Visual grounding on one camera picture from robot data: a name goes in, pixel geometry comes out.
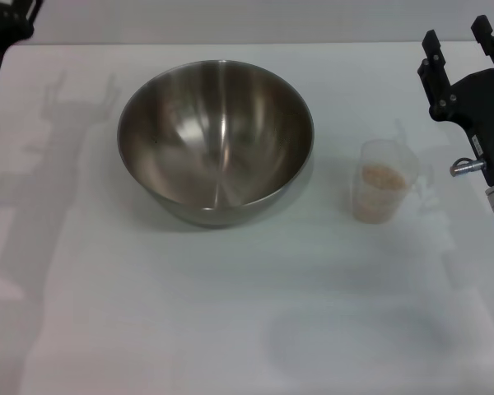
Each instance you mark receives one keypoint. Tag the brown rice grains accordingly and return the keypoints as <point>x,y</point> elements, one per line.
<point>380,185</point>

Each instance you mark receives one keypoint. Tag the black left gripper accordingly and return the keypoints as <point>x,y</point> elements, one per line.
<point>0,29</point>

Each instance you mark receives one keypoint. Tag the stainless steel mixing bowl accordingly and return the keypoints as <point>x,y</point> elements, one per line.
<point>214,140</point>

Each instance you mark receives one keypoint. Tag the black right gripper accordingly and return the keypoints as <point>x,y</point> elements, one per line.
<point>483,107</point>

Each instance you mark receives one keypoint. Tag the clear plastic measuring cup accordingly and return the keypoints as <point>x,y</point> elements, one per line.
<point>378,154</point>

